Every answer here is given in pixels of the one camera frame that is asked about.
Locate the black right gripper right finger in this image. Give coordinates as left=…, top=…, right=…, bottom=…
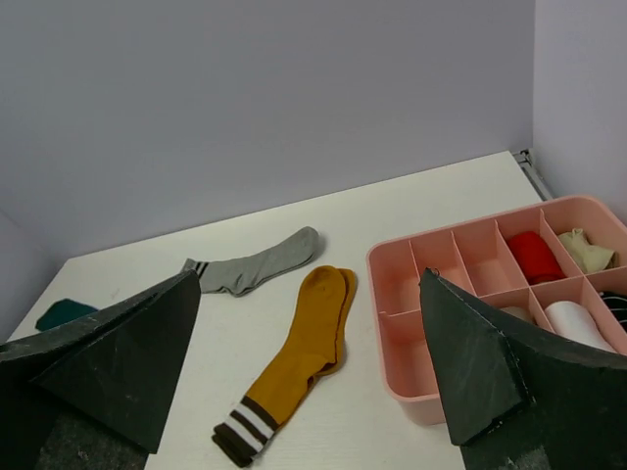
left=420, top=269, right=626, bottom=469

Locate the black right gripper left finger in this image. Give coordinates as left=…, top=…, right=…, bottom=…
left=1, top=271, right=201, bottom=469

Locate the dark green reindeer sock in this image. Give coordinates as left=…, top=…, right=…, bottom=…
left=35, top=299, right=97, bottom=332

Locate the white rolled sock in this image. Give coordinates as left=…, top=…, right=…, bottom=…
left=545, top=301, right=616, bottom=353

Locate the red rolled sock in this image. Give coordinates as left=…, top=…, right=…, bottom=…
left=506, top=231, right=565, bottom=285

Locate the pink divided organizer tray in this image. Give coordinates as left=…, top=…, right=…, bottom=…
left=366, top=196, right=626, bottom=426

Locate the black white striped sock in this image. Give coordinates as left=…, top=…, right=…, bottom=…
left=599, top=291, right=627, bottom=331

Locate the beige rolled sock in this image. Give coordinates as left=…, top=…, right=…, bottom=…
left=557, top=228, right=617, bottom=274

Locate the grey striped sock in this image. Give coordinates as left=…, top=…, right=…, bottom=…
left=181, top=226, right=321, bottom=297

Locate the mustard yellow striped sock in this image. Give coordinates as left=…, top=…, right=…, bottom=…
left=212, top=265, right=358, bottom=468

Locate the aluminium table frame rail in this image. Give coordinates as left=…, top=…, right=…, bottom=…
left=513, top=149, right=555, bottom=201

